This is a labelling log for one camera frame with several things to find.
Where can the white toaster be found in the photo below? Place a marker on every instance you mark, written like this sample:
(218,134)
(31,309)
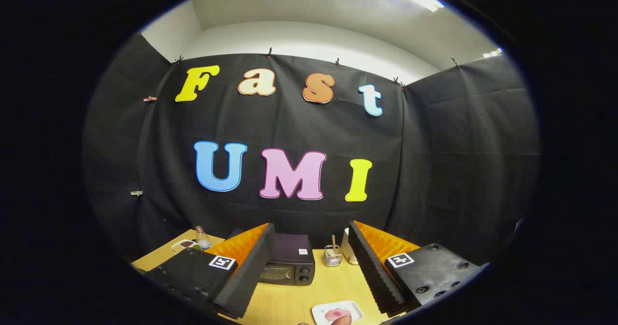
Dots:
(346,250)

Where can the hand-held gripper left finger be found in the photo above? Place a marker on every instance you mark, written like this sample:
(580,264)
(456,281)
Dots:
(251,272)

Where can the white divided snack dish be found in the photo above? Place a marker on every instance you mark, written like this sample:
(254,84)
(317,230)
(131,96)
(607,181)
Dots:
(183,245)

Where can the white square plate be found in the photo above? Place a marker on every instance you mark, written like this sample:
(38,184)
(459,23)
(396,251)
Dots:
(355,308)

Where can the black toaster oven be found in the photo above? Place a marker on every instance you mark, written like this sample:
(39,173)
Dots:
(289,250)

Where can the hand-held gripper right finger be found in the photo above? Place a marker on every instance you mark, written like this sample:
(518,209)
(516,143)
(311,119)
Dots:
(369,272)

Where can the red meat slice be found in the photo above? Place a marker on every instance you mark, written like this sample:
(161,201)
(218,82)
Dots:
(335,313)

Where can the clear plastic water bottle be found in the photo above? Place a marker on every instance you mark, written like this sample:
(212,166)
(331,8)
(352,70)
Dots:
(203,240)

